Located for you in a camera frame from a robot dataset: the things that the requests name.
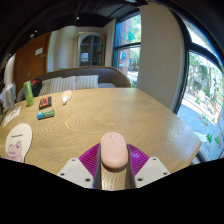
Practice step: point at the tall black framed window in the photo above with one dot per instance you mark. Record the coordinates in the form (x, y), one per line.
(128, 50)

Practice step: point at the clear shaker bottle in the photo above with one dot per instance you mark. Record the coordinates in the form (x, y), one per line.
(9, 96)

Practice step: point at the arched glass door cabinet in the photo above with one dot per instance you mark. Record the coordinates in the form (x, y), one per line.
(90, 50)

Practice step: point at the white printed paper sheet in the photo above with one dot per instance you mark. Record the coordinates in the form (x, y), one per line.
(11, 116)

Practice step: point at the pink computer mouse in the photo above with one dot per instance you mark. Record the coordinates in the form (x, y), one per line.
(114, 150)

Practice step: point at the black and orange backpack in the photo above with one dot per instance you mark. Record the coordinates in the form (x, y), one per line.
(37, 87)

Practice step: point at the brown wooden door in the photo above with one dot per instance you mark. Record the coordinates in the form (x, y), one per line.
(28, 66)

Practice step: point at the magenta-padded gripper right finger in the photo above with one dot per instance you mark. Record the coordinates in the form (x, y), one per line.
(140, 161)

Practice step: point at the wide black framed window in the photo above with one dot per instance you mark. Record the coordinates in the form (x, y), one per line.
(203, 103)

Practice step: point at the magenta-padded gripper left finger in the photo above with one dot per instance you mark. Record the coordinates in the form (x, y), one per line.
(87, 161)

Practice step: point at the striped sofa cushion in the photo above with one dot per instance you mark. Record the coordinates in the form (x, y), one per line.
(67, 84)
(49, 86)
(87, 81)

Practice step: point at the brown curved sofa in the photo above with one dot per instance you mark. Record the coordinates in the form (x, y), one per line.
(111, 76)

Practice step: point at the white hippo print mouse pad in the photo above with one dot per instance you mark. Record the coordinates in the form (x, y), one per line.
(20, 138)

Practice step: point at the black and red box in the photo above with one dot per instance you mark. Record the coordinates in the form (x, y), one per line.
(45, 102)

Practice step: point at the green drink can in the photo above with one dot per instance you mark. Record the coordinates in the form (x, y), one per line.
(28, 94)

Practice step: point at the clear plastic wrapped tube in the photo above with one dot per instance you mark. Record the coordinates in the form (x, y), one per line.
(66, 97)

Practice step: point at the green and blue small pack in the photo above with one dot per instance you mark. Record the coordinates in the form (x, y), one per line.
(45, 114)

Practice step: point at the white door sign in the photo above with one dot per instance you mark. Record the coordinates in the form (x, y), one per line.
(39, 51)

